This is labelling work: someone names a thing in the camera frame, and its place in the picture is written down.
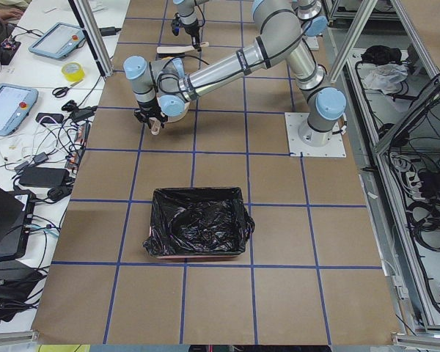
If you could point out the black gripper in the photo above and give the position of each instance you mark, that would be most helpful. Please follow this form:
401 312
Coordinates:
147 109
193 31

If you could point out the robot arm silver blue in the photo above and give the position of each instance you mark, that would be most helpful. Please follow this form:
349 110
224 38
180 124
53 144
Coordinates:
162 88
186 18

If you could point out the bin with black liner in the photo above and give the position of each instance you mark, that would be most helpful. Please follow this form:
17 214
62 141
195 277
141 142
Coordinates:
198 222

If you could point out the yellow tape roll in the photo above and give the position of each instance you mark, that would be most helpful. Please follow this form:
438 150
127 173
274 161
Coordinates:
73 72

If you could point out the black smartphone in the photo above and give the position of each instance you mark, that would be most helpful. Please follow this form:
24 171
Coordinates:
49 118

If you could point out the blue teach pendant far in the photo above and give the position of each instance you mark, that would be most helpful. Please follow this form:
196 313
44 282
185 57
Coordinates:
58 41

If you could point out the blue teach pendant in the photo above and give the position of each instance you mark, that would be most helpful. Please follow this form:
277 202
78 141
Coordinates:
58 41
15 104

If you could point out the black power adapter brick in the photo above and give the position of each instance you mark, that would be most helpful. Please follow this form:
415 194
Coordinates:
43 177

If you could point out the blue teach pendant near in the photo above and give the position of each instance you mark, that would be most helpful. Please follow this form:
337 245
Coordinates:
15 104

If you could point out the black laptop computer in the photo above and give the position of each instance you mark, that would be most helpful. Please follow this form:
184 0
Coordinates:
16 211

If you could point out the white crumpled cloth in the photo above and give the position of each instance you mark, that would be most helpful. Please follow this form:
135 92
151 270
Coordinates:
386 78

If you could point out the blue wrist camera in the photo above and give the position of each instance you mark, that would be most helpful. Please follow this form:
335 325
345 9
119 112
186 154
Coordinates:
175 25

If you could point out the aluminium frame post left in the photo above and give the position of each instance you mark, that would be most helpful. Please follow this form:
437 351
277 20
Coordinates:
86 20

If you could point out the aluminium frame post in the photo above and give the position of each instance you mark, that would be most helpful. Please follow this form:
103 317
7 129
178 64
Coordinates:
362 15
86 20

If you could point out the black handled scissors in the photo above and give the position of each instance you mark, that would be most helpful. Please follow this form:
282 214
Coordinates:
61 92

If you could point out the aluminium frame post right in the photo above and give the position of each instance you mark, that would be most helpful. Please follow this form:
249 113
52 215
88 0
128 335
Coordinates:
362 15

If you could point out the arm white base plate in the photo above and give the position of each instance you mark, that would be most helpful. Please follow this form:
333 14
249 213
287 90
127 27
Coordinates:
305 142

